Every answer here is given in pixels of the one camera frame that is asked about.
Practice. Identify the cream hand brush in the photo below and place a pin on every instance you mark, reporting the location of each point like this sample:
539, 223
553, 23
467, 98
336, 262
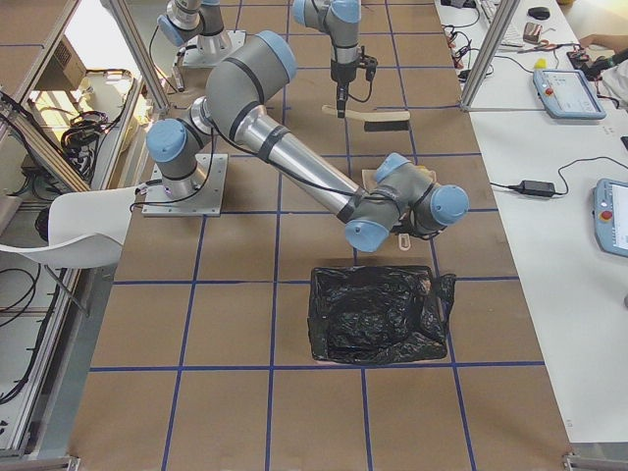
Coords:
374, 121

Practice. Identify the cream plastic dustpan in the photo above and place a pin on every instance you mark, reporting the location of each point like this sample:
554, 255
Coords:
412, 188

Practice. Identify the bin with black bag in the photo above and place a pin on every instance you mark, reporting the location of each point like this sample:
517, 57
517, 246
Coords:
379, 315

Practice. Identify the black power adapter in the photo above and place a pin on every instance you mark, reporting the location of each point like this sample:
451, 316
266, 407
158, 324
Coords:
537, 188

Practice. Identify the blue teach pendant lower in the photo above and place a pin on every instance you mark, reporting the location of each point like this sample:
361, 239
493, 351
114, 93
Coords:
610, 216

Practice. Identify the blue teach pendant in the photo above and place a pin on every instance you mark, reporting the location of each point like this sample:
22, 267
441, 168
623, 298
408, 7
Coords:
567, 95
610, 216

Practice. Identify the blue teach pendant upper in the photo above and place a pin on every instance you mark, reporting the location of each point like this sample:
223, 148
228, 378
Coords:
567, 95

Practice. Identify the black computer mouse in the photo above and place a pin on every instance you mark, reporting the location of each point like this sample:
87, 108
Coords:
539, 13

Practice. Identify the white plastic chair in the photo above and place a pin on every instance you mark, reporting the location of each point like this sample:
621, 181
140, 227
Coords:
86, 230

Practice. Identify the aluminium frame post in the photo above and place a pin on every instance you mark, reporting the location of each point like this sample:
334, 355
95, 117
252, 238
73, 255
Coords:
502, 19

